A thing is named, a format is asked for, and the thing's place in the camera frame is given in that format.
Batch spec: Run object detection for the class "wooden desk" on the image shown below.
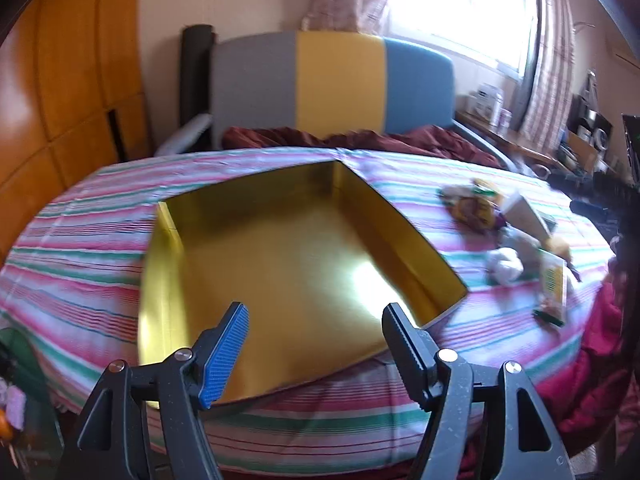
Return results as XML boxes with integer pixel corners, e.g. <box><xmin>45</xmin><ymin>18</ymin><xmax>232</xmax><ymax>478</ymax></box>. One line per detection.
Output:
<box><xmin>456</xmin><ymin>110</ymin><xmax>563</xmax><ymax>173</ymax></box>

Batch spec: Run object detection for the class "black silver stereo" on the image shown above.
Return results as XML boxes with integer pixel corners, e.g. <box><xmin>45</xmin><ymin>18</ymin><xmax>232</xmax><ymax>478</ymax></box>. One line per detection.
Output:
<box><xmin>565</xmin><ymin>70</ymin><xmax>617</xmax><ymax>176</ymax></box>

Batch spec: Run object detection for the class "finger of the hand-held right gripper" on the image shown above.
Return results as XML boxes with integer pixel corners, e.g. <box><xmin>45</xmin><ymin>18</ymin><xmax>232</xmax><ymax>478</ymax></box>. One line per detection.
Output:
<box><xmin>570</xmin><ymin>199</ymin><xmax>623</xmax><ymax>223</ymax></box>
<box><xmin>546</xmin><ymin>171</ymin><xmax>603</xmax><ymax>193</ymax></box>

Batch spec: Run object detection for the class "clear plastic wrap ball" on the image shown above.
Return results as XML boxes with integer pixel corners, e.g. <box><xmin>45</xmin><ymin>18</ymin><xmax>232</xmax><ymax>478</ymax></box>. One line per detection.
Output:
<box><xmin>486</xmin><ymin>247</ymin><xmax>524</xmax><ymax>287</ymax></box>

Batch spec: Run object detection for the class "bright window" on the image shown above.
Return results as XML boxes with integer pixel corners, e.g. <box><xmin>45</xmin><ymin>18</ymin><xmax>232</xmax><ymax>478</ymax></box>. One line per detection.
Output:
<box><xmin>387</xmin><ymin>0</ymin><xmax>538</xmax><ymax>78</ymax></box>

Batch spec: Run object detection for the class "purple snack packet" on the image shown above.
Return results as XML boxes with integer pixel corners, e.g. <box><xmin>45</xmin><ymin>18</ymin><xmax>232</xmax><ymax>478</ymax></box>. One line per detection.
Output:
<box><xmin>440</xmin><ymin>180</ymin><xmax>507</xmax><ymax>232</ymax></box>

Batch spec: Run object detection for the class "maroon blanket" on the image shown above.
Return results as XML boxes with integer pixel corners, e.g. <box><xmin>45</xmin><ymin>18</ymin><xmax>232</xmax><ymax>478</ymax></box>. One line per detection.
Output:
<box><xmin>220</xmin><ymin>125</ymin><xmax>506</xmax><ymax>171</ymax></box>

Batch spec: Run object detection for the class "green tea box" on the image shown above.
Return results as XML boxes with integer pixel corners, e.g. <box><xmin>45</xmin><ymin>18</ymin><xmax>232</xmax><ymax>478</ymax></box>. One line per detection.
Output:
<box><xmin>531</xmin><ymin>252</ymin><xmax>569</xmax><ymax>325</ymax></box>

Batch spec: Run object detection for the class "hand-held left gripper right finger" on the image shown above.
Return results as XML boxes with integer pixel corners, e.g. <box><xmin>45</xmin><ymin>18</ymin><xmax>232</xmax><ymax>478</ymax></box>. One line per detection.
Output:
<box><xmin>381</xmin><ymin>303</ymin><xmax>576</xmax><ymax>480</ymax></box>

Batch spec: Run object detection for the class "red clothing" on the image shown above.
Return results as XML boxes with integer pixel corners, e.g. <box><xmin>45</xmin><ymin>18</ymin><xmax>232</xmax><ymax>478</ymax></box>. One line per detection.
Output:
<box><xmin>550</xmin><ymin>280</ymin><xmax>640</xmax><ymax>443</ymax></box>

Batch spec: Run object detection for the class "wooden wardrobe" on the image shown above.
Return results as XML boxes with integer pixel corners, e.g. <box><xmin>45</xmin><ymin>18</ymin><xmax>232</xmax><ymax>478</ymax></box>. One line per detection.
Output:
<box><xmin>0</xmin><ymin>0</ymin><xmax>153</xmax><ymax>273</ymax></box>

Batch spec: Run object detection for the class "grey yellow blue chair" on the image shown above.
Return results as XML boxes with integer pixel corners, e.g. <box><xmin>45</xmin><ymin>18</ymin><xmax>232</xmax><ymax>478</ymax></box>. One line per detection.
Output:
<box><xmin>210</xmin><ymin>30</ymin><xmax>456</xmax><ymax>137</ymax></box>

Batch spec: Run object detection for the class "green translucent panel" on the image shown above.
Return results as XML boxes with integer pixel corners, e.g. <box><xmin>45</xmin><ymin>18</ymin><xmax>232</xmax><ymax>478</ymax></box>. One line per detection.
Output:
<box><xmin>0</xmin><ymin>327</ymin><xmax>63</xmax><ymax>480</ymax></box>

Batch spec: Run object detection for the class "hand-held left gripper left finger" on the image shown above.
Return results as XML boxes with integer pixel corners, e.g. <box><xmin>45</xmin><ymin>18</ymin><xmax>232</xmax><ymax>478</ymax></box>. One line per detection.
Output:
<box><xmin>57</xmin><ymin>302</ymin><xmax>249</xmax><ymax>480</ymax></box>

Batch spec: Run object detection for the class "white carton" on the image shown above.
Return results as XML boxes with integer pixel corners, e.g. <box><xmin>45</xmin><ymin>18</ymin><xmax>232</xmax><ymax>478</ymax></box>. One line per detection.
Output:
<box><xmin>467</xmin><ymin>85</ymin><xmax>506</xmax><ymax>128</ymax></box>

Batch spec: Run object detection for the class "gold lined gift box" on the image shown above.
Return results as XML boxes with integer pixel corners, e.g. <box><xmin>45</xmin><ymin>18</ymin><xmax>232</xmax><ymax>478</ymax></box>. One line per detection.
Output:
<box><xmin>137</xmin><ymin>160</ymin><xmax>469</xmax><ymax>403</ymax></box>

